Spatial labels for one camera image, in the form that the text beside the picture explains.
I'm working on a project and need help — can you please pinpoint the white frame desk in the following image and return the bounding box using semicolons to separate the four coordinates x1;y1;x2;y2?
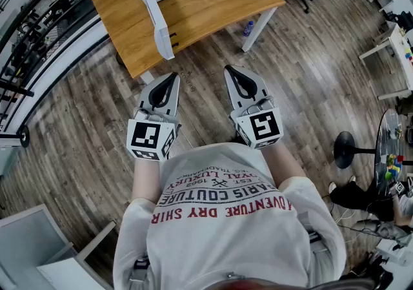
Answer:
0;203;117;290

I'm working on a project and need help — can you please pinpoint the person's white printed shirt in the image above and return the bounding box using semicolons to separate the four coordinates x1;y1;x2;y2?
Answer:
112;141;348;290

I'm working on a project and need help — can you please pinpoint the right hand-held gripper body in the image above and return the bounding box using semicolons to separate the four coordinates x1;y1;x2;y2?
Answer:
229;96;285;150

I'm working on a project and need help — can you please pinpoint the black metal railing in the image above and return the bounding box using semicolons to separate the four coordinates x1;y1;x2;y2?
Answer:
0;0;110;136

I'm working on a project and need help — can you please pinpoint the person's left forearm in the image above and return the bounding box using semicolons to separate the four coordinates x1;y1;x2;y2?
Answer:
130;155;163;203

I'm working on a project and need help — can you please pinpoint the wooden table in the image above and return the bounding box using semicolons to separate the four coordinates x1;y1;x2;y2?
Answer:
86;0;287;85

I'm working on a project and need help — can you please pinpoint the pile of coloured blocks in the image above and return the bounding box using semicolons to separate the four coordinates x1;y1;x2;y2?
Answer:
385;154;405;180

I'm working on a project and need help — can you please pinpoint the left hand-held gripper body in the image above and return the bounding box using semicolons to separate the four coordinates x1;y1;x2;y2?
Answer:
126;105;182;162

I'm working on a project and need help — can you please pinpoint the person's right forearm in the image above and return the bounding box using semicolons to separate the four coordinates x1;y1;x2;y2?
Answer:
259;142;308;188

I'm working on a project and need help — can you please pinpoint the black round disc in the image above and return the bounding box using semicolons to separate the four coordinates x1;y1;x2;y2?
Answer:
19;125;31;149

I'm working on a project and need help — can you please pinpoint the round dark glass table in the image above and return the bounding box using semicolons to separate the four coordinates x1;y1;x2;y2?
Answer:
374;108;413;194

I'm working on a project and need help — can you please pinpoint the white table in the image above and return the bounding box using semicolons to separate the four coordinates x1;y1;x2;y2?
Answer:
358;19;413;101

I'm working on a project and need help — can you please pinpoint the black round pedestal base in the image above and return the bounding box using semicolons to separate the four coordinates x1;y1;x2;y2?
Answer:
333;130;377;170

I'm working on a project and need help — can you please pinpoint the white device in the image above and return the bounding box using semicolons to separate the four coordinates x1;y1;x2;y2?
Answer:
375;237;413;267

